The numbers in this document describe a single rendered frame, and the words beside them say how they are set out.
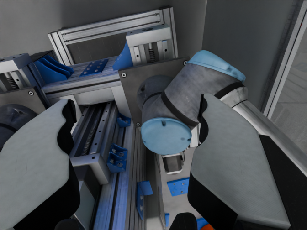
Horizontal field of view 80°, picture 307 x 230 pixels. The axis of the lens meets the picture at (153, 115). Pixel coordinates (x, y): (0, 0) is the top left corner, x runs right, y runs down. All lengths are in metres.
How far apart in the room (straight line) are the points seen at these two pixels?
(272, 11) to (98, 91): 0.68
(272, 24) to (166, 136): 0.59
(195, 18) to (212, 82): 1.29
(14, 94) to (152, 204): 0.61
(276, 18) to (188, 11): 0.90
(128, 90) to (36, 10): 1.28
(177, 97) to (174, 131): 0.07
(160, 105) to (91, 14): 1.30
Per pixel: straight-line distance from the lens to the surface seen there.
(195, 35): 1.66
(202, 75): 0.38
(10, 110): 0.73
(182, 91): 0.39
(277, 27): 0.81
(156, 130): 0.40
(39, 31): 1.80
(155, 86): 0.54
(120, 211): 0.51
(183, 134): 0.41
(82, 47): 1.48
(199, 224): 3.62
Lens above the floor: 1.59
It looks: 57 degrees down
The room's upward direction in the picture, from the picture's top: 175 degrees clockwise
